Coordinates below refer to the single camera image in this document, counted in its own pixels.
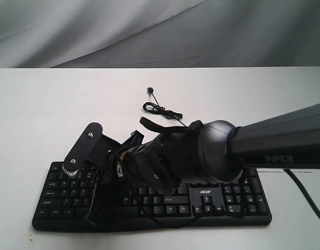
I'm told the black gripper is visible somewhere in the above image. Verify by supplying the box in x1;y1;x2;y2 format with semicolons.
83;132;201;224

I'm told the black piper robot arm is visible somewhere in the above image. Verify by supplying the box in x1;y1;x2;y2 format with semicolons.
87;104;320;223

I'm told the black acer keyboard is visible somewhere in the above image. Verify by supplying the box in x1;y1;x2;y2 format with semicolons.
32;161;272;233

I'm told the grey backdrop cloth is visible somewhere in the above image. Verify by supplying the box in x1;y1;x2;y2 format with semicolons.
0;1;320;68

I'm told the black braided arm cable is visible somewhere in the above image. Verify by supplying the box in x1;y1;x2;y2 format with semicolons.
128;117;320;230

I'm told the black keyboard usb cable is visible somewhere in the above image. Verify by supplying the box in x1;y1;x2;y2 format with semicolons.
143;86;188;128

